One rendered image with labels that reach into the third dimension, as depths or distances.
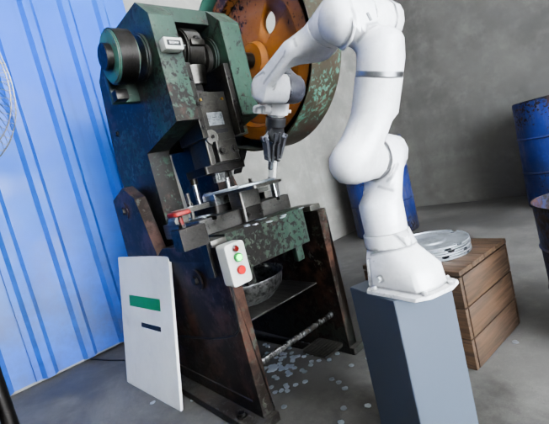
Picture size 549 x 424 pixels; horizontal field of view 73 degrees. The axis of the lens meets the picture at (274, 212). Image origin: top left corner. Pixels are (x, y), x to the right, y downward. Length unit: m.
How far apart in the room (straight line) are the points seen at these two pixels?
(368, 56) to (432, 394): 0.81
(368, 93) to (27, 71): 2.10
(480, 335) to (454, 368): 0.41
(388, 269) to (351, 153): 0.29
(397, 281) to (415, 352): 0.18
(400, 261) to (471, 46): 3.67
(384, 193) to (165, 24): 0.97
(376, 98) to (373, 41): 0.12
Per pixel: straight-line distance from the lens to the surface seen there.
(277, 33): 1.76
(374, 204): 0.94
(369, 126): 0.89
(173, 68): 1.43
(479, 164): 4.43
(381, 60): 0.90
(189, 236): 1.17
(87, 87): 2.65
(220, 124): 1.51
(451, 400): 1.13
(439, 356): 1.06
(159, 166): 1.63
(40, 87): 2.61
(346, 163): 0.86
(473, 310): 1.45
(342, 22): 0.93
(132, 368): 1.99
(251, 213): 1.41
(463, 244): 1.51
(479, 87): 4.39
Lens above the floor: 0.80
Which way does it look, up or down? 6 degrees down
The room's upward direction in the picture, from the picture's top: 14 degrees counter-clockwise
